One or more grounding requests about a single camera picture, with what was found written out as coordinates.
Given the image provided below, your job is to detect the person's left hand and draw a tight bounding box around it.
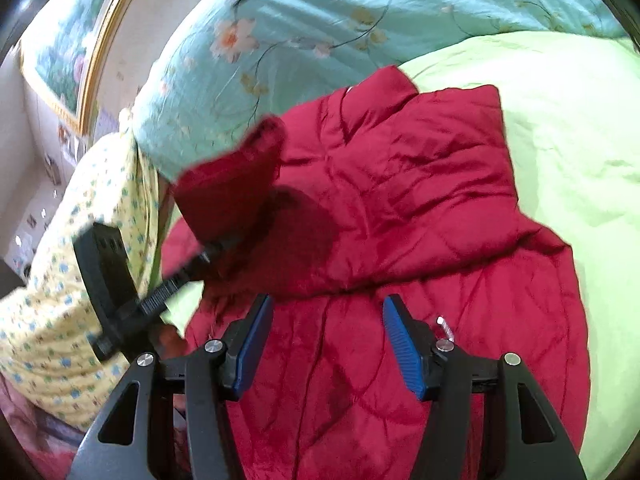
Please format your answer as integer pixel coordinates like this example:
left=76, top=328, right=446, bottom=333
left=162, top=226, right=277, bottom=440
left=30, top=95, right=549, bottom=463
left=154, top=324, right=189, bottom=361

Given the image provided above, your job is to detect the yellow printed cloth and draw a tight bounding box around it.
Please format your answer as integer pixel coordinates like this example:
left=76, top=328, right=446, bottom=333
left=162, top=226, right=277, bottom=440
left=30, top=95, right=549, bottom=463
left=0, top=107, right=161, bottom=433

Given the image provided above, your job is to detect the light green bed sheet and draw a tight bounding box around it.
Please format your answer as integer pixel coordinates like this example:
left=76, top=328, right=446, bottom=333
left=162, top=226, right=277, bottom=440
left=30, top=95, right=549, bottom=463
left=150, top=30, right=640, bottom=480

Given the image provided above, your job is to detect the pink cloth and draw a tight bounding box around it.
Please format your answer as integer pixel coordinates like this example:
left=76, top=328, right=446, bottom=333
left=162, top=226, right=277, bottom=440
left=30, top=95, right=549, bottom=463
left=0, top=375, right=91, bottom=461

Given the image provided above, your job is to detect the gold framed wall picture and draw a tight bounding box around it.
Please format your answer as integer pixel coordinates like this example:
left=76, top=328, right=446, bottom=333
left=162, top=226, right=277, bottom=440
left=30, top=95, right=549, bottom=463
left=20, top=0, right=156, bottom=136

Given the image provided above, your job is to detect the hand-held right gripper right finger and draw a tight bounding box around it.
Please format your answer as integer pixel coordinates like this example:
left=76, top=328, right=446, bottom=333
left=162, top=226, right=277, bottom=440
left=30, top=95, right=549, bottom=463
left=381, top=295, right=588, bottom=480

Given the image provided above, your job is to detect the red quilted jacket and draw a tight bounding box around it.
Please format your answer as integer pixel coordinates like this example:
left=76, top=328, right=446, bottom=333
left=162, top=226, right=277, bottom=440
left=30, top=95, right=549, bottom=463
left=160, top=66, right=590, bottom=480

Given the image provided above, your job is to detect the teal floral quilt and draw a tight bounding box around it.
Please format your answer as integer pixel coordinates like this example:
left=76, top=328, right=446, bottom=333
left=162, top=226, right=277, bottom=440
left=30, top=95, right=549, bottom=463
left=132, top=0, right=628, bottom=186

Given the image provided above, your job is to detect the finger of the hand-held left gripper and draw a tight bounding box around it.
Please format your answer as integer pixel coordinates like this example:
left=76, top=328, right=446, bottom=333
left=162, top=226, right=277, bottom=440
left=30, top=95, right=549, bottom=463
left=137, top=239, right=242, bottom=319

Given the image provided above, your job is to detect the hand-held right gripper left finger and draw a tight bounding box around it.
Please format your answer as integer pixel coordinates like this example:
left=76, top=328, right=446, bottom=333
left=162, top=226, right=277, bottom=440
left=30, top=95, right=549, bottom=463
left=67, top=294, right=275, bottom=480

